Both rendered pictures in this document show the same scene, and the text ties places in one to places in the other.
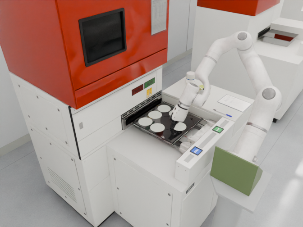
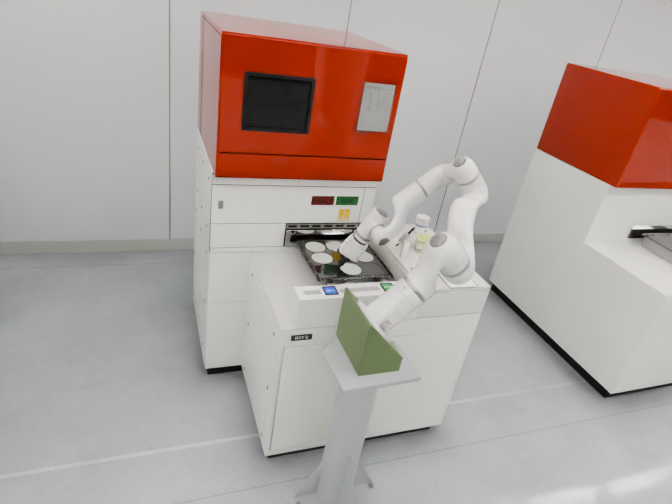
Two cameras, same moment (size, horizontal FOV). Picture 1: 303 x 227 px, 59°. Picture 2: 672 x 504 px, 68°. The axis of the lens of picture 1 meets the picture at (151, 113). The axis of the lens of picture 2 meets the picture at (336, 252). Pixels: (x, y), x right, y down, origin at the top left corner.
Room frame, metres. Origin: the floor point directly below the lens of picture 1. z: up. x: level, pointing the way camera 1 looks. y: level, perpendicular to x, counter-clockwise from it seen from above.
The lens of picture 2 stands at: (-0.36, -0.99, 2.04)
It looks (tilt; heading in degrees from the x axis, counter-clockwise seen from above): 28 degrees down; 26
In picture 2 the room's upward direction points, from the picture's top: 10 degrees clockwise
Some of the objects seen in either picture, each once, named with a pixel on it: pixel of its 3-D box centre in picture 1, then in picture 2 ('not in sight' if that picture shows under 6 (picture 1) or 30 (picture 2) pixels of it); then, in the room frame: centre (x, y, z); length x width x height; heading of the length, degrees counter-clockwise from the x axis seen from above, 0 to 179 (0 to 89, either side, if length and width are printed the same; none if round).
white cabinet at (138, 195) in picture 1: (181, 169); (348, 349); (1.53, -0.24, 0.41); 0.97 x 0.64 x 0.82; 140
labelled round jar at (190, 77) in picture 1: (190, 78); (421, 224); (1.96, -0.32, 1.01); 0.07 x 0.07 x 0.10
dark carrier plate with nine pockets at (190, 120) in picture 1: (166, 120); (343, 257); (1.54, -0.11, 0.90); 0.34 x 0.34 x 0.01; 50
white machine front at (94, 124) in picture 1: (124, 106); (295, 214); (1.53, 0.19, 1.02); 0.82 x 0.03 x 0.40; 140
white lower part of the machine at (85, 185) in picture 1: (100, 150); (268, 281); (1.75, 0.45, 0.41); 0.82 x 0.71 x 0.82; 140
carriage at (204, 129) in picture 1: (199, 138); not in sight; (1.38, -0.32, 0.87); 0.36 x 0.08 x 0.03; 140
